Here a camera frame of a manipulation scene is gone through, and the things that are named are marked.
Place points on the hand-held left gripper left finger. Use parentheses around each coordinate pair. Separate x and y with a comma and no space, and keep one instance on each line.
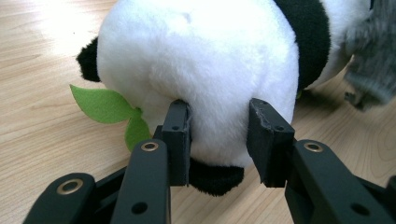
(177,149)

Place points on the grey fluffy cloth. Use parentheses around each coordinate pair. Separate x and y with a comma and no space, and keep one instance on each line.
(373,62)

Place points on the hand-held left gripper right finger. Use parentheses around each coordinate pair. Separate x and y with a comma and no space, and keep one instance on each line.
(271,146)

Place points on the panda plush toy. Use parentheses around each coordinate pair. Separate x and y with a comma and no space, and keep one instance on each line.
(202,62)

